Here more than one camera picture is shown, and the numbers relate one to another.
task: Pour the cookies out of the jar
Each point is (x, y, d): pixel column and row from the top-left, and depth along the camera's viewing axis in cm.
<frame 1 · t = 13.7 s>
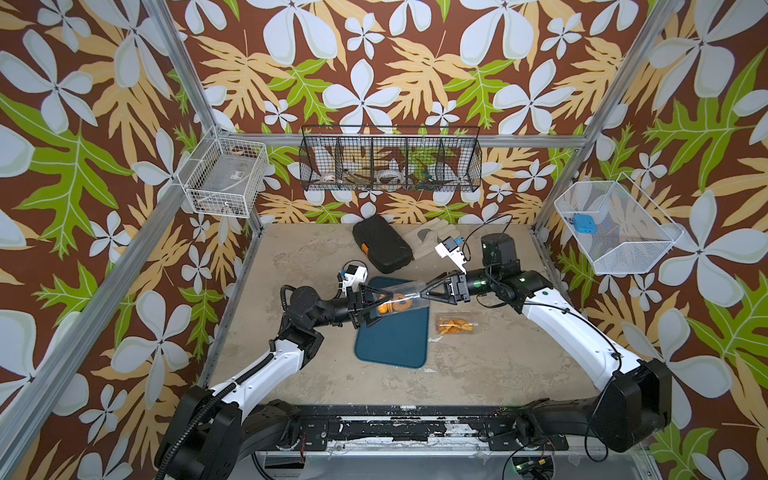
left hand: (392, 303, 65), fingers open
right hand: (425, 294, 68), fingers open
clear plastic cookie jar: (406, 296, 71), point 27 cm above the table
round brown cookie: (402, 305, 68), point 29 cm above the table
teal plastic tray: (394, 340, 90), point 2 cm above the table
black plastic tool case: (382, 244, 109), point 6 cm above the table
blue object in basket: (585, 223, 88), point 26 cm above the table

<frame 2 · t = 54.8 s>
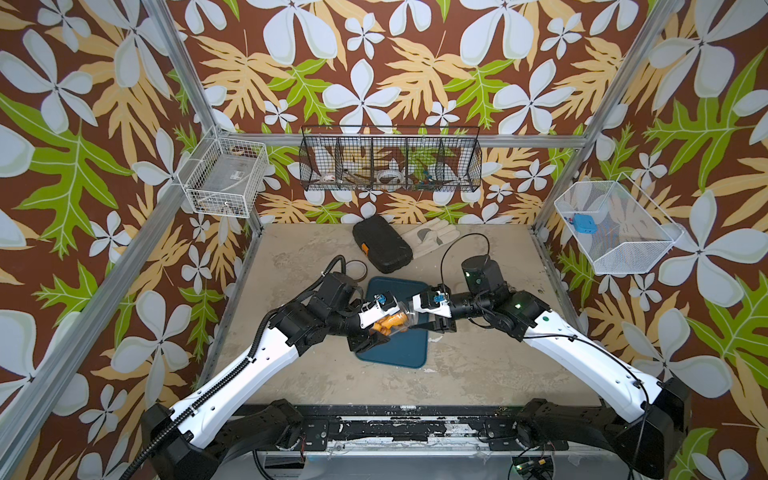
left hand: (384, 323, 71), fingers open
right hand: (410, 305, 70), fingers open
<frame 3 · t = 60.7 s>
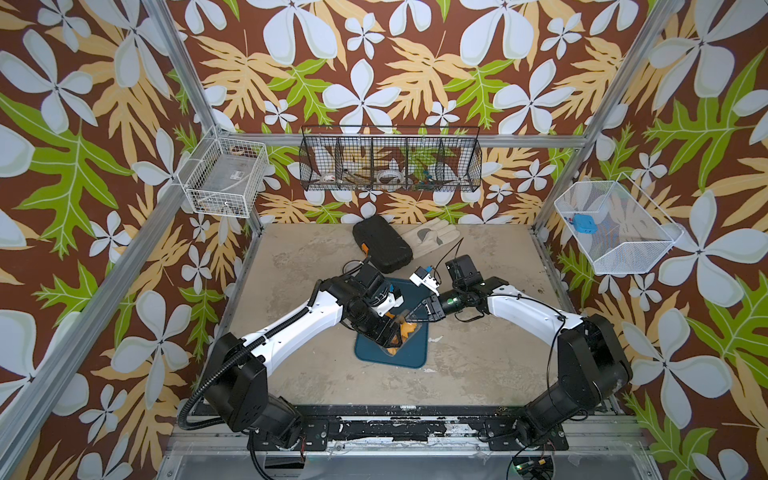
left hand: (392, 335, 78), fingers open
right hand: (408, 319, 76), fingers closed
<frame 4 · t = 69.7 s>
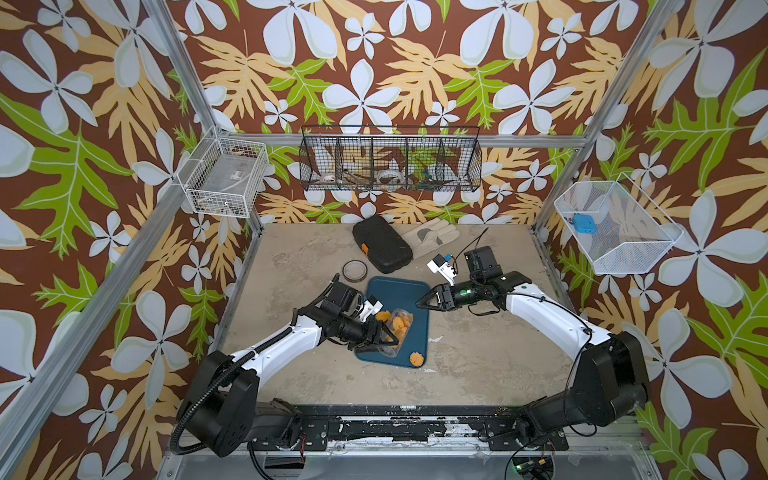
left hand: (392, 342, 77), fingers open
right hand: (421, 303, 77), fingers open
round orange cookie: (416, 359, 87), point 2 cm above the table
clear jar lid ring: (355, 271, 110), on the table
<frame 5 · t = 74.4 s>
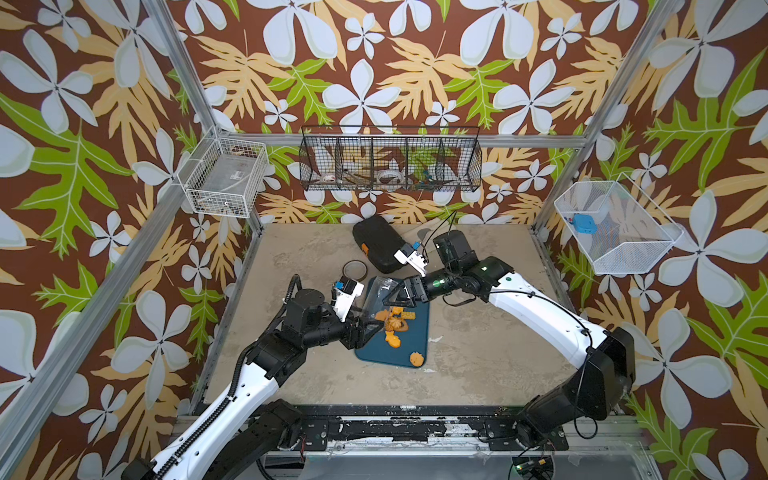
left hand: (376, 316, 70), fingers open
right hand: (391, 298, 70), fingers open
